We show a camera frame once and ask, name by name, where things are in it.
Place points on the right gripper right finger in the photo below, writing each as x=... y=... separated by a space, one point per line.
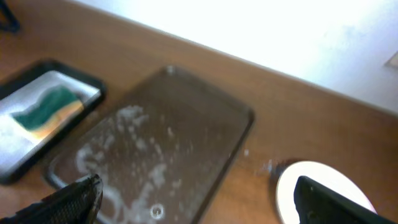
x=317 y=204

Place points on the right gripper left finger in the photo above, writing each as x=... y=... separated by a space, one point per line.
x=78 y=202

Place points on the white plate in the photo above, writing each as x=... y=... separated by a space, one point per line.
x=287 y=177

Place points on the green and yellow sponge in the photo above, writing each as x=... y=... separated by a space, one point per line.
x=45 y=117

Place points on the large brown serving tray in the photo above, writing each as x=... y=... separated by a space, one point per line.
x=161 y=150

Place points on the small black sponge tray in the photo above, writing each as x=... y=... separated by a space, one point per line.
x=19 y=150

